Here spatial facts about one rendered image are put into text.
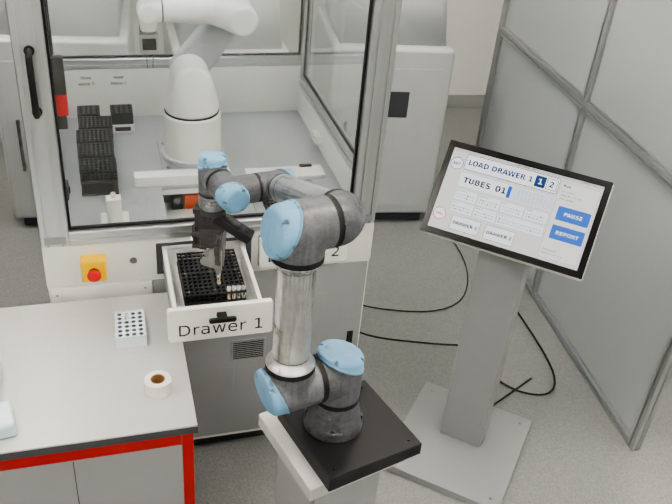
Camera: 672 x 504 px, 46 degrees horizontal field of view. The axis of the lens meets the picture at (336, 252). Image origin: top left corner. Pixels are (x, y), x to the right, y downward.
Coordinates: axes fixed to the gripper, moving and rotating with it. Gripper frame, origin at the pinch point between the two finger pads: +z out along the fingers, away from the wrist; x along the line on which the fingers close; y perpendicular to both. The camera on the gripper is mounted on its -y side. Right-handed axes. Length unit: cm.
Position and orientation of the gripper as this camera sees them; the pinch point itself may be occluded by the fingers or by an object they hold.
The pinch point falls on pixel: (221, 269)
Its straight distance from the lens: 222.0
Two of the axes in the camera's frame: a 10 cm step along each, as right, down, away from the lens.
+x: -0.7, 5.4, -8.4
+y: -9.9, -1.0, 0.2
